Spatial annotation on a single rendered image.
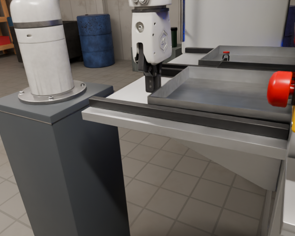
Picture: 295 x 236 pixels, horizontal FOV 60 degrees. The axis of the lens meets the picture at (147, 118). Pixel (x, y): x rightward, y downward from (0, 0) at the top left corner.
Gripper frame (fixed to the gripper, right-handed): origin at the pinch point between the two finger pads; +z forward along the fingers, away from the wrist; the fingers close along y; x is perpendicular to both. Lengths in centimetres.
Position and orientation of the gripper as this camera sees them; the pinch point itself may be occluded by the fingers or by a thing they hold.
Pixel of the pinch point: (153, 83)
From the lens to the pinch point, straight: 57.9
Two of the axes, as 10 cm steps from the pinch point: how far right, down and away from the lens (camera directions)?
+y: 4.6, -4.0, 7.9
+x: -8.8, -1.6, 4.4
